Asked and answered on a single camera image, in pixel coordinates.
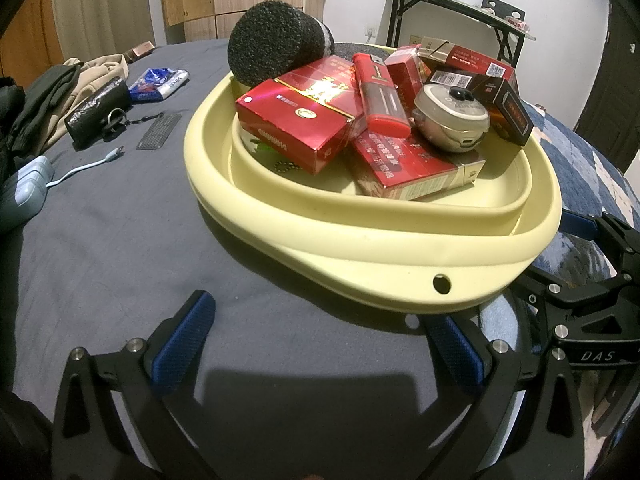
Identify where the round gold device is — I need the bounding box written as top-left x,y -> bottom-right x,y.
412,83 -> 491,152

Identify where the beige garment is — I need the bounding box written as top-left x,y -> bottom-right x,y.
62,54 -> 131,116

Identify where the red cigarette box lid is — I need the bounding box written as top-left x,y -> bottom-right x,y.
419,36 -> 518,83

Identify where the shiny red box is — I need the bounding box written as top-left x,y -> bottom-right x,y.
235,56 -> 368,176

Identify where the blue white checkered blanket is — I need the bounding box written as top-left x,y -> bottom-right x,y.
480,97 -> 640,461

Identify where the yellow plastic basin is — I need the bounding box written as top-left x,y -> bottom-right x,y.
183,45 -> 563,315

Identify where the dark green garment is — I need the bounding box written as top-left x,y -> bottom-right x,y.
0,64 -> 83,158

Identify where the small brown box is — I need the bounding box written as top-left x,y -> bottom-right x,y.
125,41 -> 156,63

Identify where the grey mesh tag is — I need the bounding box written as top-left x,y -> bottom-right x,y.
136,112 -> 183,151

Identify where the dark brown door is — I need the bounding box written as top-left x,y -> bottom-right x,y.
577,0 -> 640,171

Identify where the blue snack packet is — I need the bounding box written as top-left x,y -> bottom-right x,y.
128,67 -> 191,105

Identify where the black folding table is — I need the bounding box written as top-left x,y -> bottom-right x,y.
376,0 -> 536,68

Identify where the small red cigarette box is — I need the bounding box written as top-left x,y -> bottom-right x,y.
385,45 -> 432,111

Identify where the white charging cable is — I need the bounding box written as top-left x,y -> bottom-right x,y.
46,145 -> 125,190

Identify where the black round sponge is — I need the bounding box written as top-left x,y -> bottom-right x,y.
332,42 -> 396,61
227,1 -> 335,87

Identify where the red clear lighter case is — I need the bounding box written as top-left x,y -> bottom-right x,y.
351,52 -> 412,136

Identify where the black pouch with ring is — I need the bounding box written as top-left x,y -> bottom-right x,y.
64,76 -> 133,150

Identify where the beige curtain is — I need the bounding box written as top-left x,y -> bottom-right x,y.
50,0 -> 153,61

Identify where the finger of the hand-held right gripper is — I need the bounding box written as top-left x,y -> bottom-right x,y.
522,265 -> 640,319
560,209 -> 640,277

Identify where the red cigarette box white end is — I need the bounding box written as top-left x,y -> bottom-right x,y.
350,130 -> 486,202

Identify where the dark red cigarette box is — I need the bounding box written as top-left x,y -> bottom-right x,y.
430,70 -> 536,147

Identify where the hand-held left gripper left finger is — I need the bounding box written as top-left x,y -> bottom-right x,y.
52,290 -> 217,480

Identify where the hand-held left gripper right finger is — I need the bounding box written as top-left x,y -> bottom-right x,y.
425,316 -> 586,480

